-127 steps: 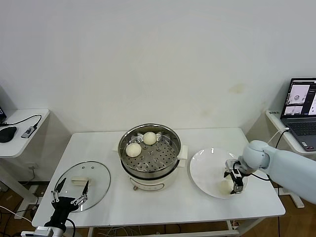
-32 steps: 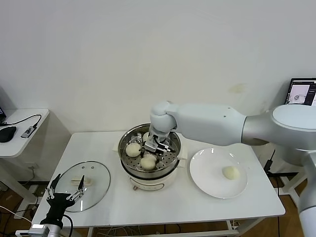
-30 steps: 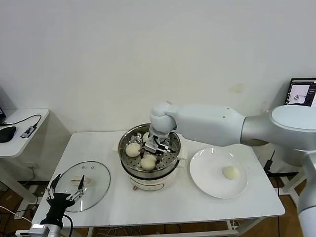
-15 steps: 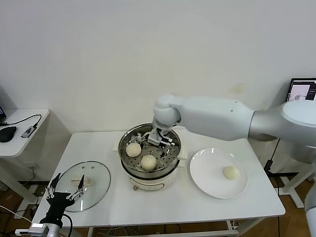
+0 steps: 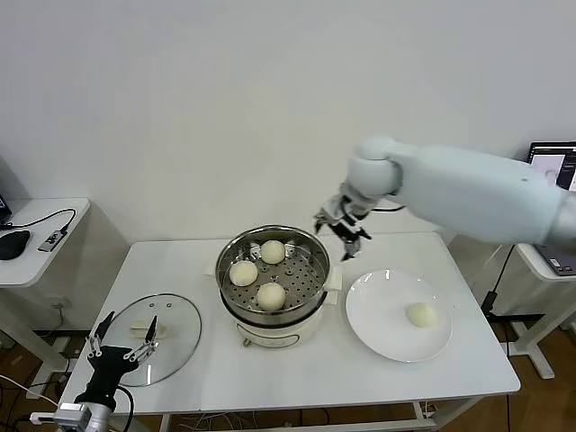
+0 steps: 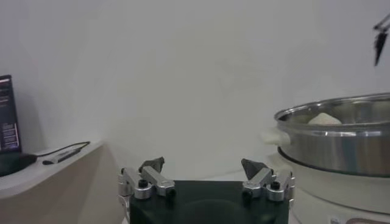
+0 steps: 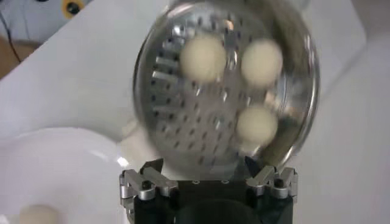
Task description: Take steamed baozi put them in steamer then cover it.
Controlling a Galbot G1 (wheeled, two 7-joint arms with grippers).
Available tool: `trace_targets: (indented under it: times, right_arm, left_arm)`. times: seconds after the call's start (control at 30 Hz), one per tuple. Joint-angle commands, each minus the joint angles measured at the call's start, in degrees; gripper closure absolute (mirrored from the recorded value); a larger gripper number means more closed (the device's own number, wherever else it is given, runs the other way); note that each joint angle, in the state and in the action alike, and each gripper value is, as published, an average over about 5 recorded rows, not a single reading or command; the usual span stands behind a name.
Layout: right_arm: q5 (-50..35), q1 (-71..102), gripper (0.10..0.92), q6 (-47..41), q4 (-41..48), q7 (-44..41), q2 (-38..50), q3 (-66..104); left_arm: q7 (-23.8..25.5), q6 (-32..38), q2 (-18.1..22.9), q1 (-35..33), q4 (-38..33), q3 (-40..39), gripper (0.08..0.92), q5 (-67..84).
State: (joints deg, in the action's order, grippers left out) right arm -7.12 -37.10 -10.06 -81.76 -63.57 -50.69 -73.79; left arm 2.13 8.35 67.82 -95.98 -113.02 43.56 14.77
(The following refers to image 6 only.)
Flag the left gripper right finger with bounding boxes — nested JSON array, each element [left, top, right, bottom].
[[240, 158, 296, 203]]

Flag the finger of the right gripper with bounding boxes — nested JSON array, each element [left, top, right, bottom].
[[373, 13, 390, 67]]

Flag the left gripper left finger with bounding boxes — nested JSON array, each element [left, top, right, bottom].
[[118, 156, 177, 202]]

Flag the white steamed baozi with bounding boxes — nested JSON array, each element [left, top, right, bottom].
[[307, 112, 343, 126]]

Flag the stainless steel steamer basket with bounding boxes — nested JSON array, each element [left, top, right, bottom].
[[260, 93, 390, 178]]

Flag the cream electric cooker base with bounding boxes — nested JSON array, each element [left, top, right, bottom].
[[268, 152, 390, 224]]

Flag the white side table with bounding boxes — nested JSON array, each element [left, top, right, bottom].
[[0, 141, 123, 224]]

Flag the black computer mouse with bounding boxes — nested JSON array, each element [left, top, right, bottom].
[[0, 152, 38, 178]]

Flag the black hub cable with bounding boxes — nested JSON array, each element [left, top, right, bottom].
[[34, 141, 91, 158]]

